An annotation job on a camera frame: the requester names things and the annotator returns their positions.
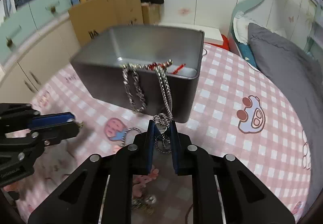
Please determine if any pink charm keychain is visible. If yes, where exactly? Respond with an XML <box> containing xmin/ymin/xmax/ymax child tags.
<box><xmin>131</xmin><ymin>166</ymin><xmax>159</xmax><ymax>215</ymax></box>

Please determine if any silver chain necklace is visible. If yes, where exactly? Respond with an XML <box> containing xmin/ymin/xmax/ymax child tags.
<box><xmin>122</xmin><ymin>62</ymin><xmax>148</xmax><ymax>114</ymax></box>
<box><xmin>152</xmin><ymin>58</ymin><xmax>175</xmax><ymax>155</ymax></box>

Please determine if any cream lower cabinet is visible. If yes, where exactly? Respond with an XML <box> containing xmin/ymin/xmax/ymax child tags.
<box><xmin>1</xmin><ymin>17</ymin><xmax>81</xmax><ymax>103</ymax></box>

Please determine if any pink checkered tablecloth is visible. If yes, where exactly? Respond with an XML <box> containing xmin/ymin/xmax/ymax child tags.
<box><xmin>17</xmin><ymin>45</ymin><xmax>310</xmax><ymax>221</ymax></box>

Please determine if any mint green drawer cabinet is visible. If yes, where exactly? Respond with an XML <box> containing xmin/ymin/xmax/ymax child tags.
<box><xmin>1</xmin><ymin>0</ymin><xmax>72</xmax><ymax>65</ymax></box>

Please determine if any grey metal tin box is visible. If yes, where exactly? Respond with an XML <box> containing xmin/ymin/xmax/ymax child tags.
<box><xmin>71</xmin><ymin>25</ymin><xmax>204</xmax><ymax>123</ymax></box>

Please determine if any large cardboard box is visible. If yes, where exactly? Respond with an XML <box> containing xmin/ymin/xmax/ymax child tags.
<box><xmin>68</xmin><ymin>0</ymin><xmax>145</xmax><ymax>47</ymax></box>

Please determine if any teal bed sheet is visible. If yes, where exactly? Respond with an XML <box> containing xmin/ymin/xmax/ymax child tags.
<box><xmin>238</xmin><ymin>42</ymin><xmax>258</xmax><ymax>68</ymax></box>

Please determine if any grey bed duvet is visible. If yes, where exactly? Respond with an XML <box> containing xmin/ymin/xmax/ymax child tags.
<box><xmin>247</xmin><ymin>22</ymin><xmax>323</xmax><ymax>186</ymax></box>

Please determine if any red storage box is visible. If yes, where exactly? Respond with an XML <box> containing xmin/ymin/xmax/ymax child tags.
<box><xmin>206</xmin><ymin>34</ymin><xmax>230</xmax><ymax>51</ymax></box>

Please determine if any small cardboard box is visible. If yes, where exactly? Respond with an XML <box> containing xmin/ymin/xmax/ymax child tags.
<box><xmin>141</xmin><ymin>3</ymin><xmax>161</xmax><ymax>25</ymax></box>

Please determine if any white board on box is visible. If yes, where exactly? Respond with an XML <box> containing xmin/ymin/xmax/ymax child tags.
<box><xmin>159</xmin><ymin>23</ymin><xmax>224</xmax><ymax>45</ymax></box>

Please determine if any white pillow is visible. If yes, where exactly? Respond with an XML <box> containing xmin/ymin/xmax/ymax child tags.
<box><xmin>233</xmin><ymin>11</ymin><xmax>259</xmax><ymax>45</ymax></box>

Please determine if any small silver chain on table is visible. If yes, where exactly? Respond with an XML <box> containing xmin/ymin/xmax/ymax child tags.
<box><xmin>118</xmin><ymin>126</ymin><xmax>142</xmax><ymax>149</ymax></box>

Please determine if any red beaded bracelet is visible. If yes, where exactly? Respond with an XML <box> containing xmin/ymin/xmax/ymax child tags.
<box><xmin>147</xmin><ymin>61</ymin><xmax>187</xmax><ymax>74</ymax></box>

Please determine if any mint green bunk bed frame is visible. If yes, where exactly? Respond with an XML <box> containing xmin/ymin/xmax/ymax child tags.
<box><xmin>230</xmin><ymin>0</ymin><xmax>322</xmax><ymax>51</ymax></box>

